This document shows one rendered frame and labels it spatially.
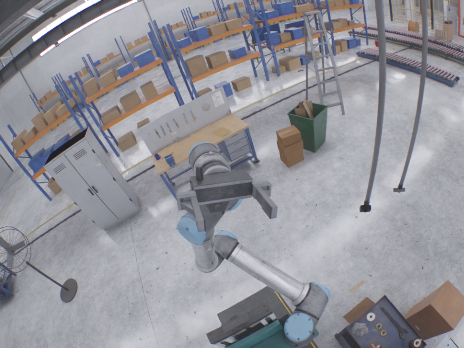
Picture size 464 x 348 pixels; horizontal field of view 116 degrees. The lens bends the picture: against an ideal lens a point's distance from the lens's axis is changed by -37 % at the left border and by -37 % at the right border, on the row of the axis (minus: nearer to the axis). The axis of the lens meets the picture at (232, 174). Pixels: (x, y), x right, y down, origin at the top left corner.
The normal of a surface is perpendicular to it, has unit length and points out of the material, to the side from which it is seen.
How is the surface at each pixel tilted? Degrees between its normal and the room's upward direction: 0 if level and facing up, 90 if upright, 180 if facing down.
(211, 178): 24
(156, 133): 90
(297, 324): 5
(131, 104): 90
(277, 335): 0
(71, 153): 90
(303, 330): 5
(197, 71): 90
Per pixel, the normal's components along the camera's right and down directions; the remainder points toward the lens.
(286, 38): 0.43, 0.50
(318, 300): 0.15, -0.51
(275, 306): -0.28, -0.71
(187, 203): 0.00, -0.91
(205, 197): 0.29, 0.40
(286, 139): 0.22, 0.61
